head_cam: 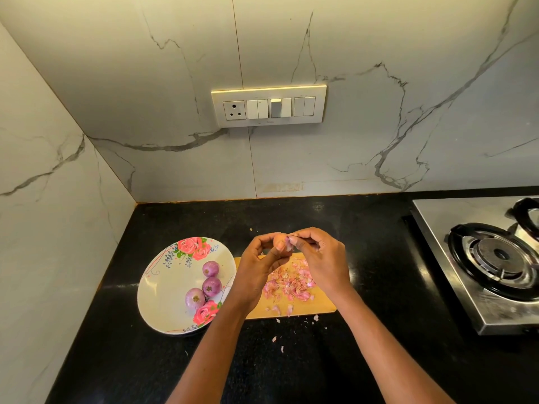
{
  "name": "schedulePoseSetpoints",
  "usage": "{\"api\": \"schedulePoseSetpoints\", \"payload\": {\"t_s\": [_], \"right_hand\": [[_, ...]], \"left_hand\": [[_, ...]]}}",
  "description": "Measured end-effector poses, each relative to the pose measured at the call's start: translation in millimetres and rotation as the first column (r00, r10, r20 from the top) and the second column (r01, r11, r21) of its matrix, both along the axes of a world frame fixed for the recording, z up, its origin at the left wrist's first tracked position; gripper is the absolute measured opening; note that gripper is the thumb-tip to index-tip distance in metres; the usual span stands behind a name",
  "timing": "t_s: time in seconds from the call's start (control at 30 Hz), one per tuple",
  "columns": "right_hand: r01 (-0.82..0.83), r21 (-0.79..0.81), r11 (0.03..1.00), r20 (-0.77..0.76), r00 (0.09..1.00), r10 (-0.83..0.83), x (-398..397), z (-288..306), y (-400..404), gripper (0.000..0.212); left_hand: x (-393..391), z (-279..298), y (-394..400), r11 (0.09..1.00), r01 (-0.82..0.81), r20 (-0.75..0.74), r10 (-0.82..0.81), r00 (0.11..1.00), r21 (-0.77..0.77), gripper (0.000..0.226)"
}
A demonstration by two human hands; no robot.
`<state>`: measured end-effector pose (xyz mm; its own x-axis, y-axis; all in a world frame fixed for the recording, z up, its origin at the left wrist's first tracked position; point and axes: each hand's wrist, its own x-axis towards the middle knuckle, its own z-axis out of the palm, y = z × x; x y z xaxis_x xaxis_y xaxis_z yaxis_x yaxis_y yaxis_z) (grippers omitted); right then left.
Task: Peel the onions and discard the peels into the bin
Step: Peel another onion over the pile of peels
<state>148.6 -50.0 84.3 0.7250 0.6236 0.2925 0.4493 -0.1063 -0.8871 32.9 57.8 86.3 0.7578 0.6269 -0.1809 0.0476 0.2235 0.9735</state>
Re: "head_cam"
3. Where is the black stove burner grate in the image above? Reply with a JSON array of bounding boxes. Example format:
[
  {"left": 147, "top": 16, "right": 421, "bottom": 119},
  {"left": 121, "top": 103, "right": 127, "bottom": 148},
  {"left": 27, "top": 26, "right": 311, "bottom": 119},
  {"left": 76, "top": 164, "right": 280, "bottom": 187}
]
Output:
[
  {"left": 446, "top": 223, "right": 539, "bottom": 301},
  {"left": 509, "top": 196, "right": 539, "bottom": 241}
]

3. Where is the white floral plate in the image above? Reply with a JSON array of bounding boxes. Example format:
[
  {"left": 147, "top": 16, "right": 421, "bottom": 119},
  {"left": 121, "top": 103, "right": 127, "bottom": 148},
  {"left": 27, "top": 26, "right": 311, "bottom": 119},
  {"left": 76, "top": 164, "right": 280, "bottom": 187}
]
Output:
[{"left": 136, "top": 236, "right": 237, "bottom": 337}]

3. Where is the black stone countertop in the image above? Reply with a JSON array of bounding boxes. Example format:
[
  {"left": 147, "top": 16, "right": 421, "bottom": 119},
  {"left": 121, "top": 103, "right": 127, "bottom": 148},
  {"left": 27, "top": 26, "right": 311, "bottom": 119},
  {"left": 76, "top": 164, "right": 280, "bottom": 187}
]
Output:
[{"left": 46, "top": 186, "right": 539, "bottom": 404}]

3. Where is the person's left hand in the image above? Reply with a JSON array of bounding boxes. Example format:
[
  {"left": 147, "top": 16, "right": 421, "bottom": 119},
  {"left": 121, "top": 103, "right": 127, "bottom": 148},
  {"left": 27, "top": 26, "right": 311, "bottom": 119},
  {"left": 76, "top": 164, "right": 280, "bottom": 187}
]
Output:
[{"left": 227, "top": 232, "right": 293, "bottom": 315}]

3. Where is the person's right hand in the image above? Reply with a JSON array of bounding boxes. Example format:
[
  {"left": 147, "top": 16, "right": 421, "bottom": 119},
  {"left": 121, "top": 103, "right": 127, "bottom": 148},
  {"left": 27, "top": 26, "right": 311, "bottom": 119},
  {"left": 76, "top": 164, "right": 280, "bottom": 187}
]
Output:
[{"left": 289, "top": 227, "right": 353, "bottom": 301}]

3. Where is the stainless steel gas stove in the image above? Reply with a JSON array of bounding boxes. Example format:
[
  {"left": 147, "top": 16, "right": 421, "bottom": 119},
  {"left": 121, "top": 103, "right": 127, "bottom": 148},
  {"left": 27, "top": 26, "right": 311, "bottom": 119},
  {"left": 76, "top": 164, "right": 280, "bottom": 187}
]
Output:
[{"left": 411, "top": 196, "right": 539, "bottom": 336}]

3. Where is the wooden cutting board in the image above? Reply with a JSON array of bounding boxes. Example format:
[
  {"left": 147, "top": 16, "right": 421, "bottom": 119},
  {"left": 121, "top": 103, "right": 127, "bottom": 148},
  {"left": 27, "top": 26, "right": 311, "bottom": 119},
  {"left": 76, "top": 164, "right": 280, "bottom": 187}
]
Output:
[{"left": 234, "top": 255, "right": 338, "bottom": 320}]

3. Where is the person's right forearm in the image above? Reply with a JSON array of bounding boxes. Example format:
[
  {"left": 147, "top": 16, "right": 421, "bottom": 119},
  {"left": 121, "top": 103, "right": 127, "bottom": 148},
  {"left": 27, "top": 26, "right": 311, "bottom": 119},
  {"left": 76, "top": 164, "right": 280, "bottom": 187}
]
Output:
[{"left": 330, "top": 285, "right": 456, "bottom": 404}]

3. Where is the white wall switch panel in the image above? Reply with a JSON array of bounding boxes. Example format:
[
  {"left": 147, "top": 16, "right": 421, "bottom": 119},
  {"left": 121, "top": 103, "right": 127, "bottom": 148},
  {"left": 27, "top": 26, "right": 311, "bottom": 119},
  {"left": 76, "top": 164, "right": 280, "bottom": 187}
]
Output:
[{"left": 211, "top": 84, "right": 328, "bottom": 128}]

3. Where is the person's left forearm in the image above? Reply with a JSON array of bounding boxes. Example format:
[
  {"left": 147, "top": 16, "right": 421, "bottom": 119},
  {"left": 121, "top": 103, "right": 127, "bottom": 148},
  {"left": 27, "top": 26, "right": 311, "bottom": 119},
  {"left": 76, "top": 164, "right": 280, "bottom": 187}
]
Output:
[{"left": 167, "top": 300, "right": 257, "bottom": 404}]

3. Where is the pile of onion peels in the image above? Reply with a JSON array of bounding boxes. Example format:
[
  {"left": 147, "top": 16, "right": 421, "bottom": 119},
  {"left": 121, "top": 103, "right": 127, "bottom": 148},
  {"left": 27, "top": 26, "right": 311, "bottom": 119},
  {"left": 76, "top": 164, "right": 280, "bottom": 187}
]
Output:
[{"left": 263, "top": 260, "right": 321, "bottom": 354}]

